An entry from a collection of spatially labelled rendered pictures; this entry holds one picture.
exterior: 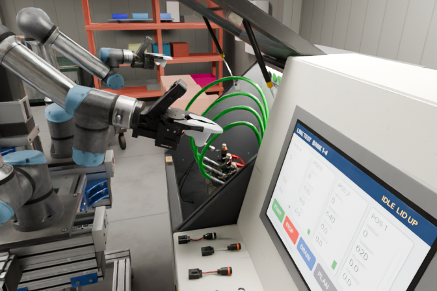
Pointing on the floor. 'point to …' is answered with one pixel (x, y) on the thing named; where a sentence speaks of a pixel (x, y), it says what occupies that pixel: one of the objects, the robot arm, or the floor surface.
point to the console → (340, 71)
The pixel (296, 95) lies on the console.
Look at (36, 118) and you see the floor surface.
